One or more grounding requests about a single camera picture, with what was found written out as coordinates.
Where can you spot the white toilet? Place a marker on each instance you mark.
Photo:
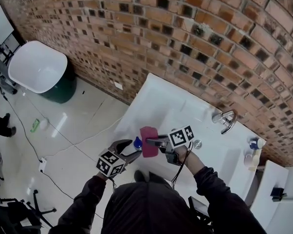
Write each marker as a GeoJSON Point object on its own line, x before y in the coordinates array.
{"type": "Point", "coordinates": [271, 177]}

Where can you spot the green packet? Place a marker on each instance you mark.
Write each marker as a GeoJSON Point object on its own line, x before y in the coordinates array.
{"type": "Point", "coordinates": [34, 125]}

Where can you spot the blue and white container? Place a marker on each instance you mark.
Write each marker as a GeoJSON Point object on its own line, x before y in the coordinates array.
{"type": "Point", "coordinates": [254, 144]}

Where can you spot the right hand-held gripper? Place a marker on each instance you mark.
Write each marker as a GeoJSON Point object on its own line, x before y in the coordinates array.
{"type": "Point", "coordinates": [180, 138]}

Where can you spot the white and green bathtub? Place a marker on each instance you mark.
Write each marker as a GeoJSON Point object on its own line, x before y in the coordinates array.
{"type": "Point", "coordinates": [36, 64]}

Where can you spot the small black device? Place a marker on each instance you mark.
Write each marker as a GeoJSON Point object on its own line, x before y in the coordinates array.
{"type": "Point", "coordinates": [278, 194]}

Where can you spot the person's left shoe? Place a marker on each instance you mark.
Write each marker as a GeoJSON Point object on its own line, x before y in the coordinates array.
{"type": "Point", "coordinates": [140, 177]}

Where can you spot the pink cloth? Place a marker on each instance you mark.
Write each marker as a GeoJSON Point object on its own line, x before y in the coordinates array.
{"type": "Point", "coordinates": [149, 150]}

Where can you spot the person's right hand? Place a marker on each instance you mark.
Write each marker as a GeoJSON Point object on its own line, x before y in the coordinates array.
{"type": "Point", "coordinates": [185, 155]}

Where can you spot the white power adapter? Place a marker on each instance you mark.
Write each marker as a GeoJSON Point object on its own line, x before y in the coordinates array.
{"type": "Point", "coordinates": [43, 164]}

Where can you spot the chrome faucet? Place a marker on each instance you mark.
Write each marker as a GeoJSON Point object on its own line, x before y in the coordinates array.
{"type": "Point", "coordinates": [225, 121]}

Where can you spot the chrome sink drain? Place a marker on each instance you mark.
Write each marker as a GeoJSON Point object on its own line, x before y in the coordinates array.
{"type": "Point", "coordinates": [198, 144]}

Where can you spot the blue spray bottle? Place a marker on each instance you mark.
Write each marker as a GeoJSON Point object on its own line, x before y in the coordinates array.
{"type": "Point", "coordinates": [137, 143]}

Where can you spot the person's left forearm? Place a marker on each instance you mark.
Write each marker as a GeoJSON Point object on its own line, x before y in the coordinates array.
{"type": "Point", "coordinates": [90, 191]}

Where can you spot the white ceramic sink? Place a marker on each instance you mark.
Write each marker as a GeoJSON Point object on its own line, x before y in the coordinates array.
{"type": "Point", "coordinates": [161, 101]}

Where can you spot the pink cup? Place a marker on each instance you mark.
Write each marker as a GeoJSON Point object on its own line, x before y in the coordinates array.
{"type": "Point", "coordinates": [247, 160]}

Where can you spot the white wall outlet plate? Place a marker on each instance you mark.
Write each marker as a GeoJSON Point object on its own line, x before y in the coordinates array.
{"type": "Point", "coordinates": [118, 85]}

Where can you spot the person's right forearm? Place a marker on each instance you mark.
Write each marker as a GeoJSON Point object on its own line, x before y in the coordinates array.
{"type": "Point", "coordinates": [207, 181]}

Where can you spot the white round lid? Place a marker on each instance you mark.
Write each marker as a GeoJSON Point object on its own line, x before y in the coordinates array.
{"type": "Point", "coordinates": [44, 124]}

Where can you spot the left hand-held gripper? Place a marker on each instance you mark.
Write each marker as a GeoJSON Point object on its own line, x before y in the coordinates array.
{"type": "Point", "coordinates": [110, 164]}

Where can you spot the person's dark top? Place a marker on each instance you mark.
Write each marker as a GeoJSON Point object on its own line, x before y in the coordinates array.
{"type": "Point", "coordinates": [149, 208]}

